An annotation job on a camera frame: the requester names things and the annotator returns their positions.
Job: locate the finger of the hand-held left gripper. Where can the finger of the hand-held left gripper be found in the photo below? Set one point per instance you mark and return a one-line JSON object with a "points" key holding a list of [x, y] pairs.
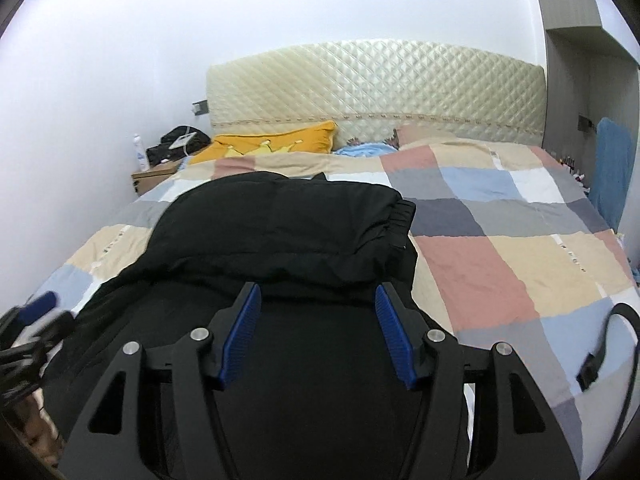
{"points": [[40, 305], [60, 325]]}

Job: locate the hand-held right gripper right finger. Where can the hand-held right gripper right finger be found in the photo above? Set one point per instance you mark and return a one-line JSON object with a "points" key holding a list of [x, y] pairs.
{"points": [[395, 335]]}

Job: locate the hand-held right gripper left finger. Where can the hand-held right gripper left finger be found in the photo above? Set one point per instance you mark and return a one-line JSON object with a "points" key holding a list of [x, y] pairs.
{"points": [[240, 332]]}

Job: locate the black puffer jacket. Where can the black puffer jacket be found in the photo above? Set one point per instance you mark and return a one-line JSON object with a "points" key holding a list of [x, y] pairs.
{"points": [[280, 240]]}

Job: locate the checkered patchwork blanket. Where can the checkered patchwork blanket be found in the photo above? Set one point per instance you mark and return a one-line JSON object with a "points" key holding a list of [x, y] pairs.
{"points": [[500, 240]]}

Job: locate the wooden nightstand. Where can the wooden nightstand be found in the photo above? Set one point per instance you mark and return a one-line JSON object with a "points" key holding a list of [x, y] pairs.
{"points": [[152, 175]]}

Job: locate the white plastic bottle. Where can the white plastic bottle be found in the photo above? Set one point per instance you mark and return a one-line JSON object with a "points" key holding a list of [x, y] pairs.
{"points": [[140, 155]]}

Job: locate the light blue cloth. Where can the light blue cloth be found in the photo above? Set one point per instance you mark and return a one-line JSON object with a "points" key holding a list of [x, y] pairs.
{"points": [[365, 150]]}

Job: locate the yellow pillow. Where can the yellow pillow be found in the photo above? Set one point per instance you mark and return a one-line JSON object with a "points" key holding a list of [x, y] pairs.
{"points": [[270, 142]]}

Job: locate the black bag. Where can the black bag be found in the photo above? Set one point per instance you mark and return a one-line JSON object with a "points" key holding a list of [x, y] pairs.
{"points": [[177, 145]]}

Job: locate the white flat device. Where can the white flat device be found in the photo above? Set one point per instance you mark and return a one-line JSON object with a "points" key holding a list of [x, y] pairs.
{"points": [[182, 141]]}

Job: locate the pink pillow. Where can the pink pillow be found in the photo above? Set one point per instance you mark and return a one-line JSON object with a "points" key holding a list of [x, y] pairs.
{"points": [[420, 135]]}

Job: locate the group of small bottles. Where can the group of small bottles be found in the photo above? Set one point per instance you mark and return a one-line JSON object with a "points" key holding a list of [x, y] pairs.
{"points": [[575, 170]]}

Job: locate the cream quilted headboard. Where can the cream quilted headboard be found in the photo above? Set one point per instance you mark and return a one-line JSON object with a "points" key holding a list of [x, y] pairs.
{"points": [[380, 90]]}

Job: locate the blue towel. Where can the blue towel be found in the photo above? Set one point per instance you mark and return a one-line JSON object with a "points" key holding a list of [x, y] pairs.
{"points": [[612, 170]]}

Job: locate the grey wall socket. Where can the grey wall socket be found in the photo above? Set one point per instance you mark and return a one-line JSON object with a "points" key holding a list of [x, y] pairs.
{"points": [[200, 108]]}

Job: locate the dark wall switch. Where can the dark wall switch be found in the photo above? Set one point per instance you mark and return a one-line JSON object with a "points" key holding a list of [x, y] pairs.
{"points": [[583, 124]]}

